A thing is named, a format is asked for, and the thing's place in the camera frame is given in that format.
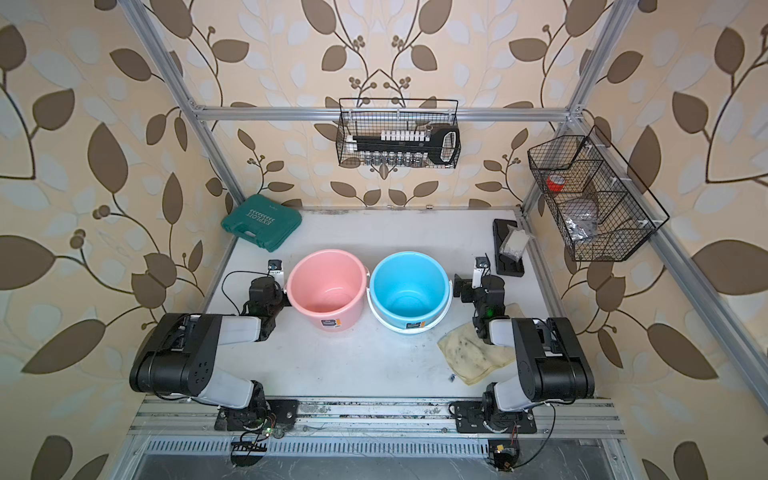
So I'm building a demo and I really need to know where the silver foil bag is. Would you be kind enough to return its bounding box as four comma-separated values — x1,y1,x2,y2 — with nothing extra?
561,198,599,242

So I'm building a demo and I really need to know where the green plastic tool case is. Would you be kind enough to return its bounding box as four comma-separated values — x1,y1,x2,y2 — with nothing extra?
221,194,302,252

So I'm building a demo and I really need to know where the black tray with plastic bag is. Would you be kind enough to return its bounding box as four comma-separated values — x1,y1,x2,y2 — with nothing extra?
492,219,531,277

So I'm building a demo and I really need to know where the black wire basket right wall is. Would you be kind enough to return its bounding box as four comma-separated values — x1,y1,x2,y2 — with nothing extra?
527,126,670,262

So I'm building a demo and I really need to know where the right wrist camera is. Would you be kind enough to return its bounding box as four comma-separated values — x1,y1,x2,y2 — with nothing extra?
472,255,490,289

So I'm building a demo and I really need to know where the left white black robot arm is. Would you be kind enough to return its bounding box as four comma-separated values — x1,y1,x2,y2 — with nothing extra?
129,275,288,432

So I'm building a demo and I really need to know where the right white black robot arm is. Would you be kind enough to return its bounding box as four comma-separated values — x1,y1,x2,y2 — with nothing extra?
439,275,595,433

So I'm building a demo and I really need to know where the blue plastic bucket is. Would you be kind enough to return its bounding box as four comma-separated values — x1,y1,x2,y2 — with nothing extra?
366,251,453,335

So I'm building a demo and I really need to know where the yellow cloth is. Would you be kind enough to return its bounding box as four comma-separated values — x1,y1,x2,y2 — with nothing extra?
438,322,516,386

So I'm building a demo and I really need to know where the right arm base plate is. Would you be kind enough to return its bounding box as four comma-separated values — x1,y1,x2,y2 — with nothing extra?
448,401,537,435

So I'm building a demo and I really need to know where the aluminium front rail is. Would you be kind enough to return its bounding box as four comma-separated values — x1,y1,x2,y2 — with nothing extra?
128,396,626,440

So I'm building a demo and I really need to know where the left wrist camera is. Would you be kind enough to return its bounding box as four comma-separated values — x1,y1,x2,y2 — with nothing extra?
267,259,284,283

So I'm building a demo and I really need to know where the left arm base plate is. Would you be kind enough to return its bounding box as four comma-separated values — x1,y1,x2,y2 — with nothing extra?
214,399,300,433

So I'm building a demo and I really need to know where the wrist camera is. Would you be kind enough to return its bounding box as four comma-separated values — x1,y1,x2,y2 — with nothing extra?
472,255,490,289
267,259,284,283

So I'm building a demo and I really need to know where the black socket set holder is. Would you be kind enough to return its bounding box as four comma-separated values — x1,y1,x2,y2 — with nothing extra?
337,125,461,168

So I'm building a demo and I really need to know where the black wire basket back wall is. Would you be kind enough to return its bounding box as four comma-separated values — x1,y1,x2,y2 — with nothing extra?
335,96,461,169

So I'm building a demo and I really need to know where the pink plastic bucket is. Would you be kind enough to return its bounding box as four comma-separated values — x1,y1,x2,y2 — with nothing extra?
286,249,368,332

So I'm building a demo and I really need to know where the black wire basket wall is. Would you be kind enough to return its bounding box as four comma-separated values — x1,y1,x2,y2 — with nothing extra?
527,126,670,262
335,96,461,169

